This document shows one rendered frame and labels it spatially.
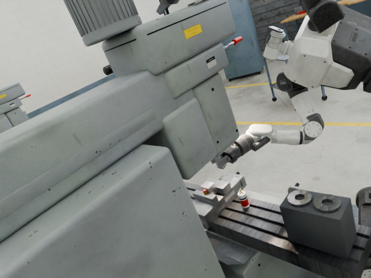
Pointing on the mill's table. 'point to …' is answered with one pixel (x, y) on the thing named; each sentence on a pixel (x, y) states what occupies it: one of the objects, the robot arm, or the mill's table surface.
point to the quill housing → (217, 112)
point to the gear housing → (195, 70)
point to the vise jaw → (223, 187)
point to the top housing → (169, 38)
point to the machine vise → (212, 201)
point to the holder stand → (319, 221)
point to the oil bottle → (243, 199)
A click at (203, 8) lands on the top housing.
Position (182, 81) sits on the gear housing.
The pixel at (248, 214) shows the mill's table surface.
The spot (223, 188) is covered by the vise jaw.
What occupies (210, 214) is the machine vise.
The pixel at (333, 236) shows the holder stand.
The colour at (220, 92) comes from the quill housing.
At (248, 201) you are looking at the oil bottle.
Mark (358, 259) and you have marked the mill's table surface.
